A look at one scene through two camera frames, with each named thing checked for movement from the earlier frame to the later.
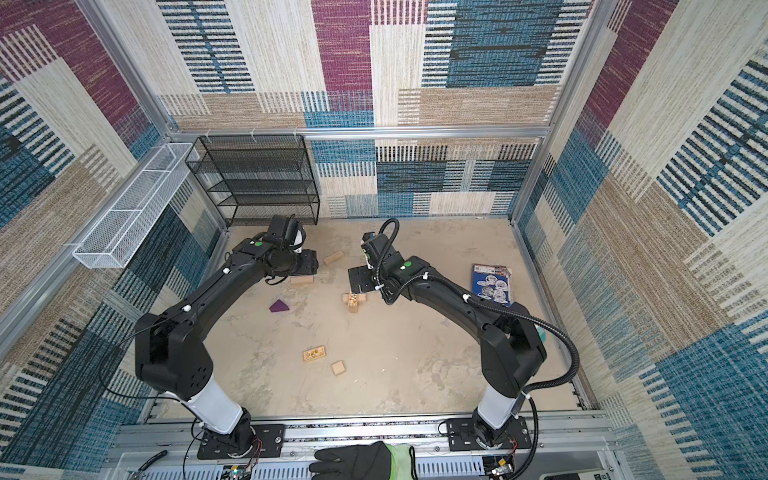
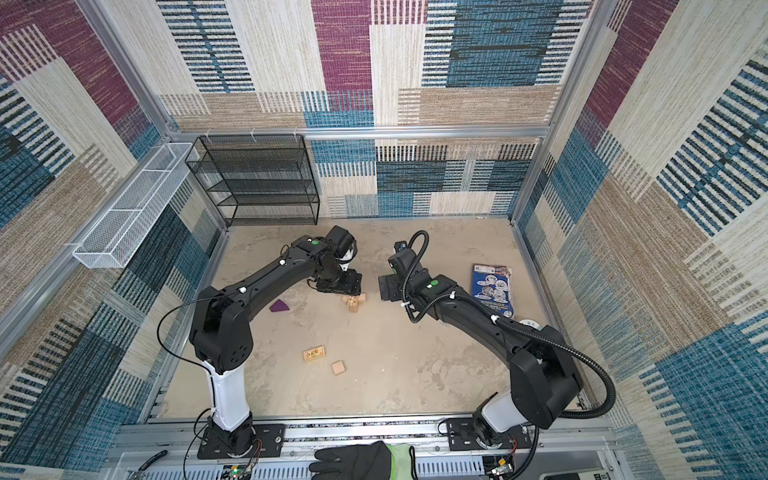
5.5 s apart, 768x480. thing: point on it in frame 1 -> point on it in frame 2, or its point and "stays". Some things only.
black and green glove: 377,461 stays
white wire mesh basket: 130,227 stays
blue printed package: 492,282 stays
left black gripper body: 308,264 -> 346,283
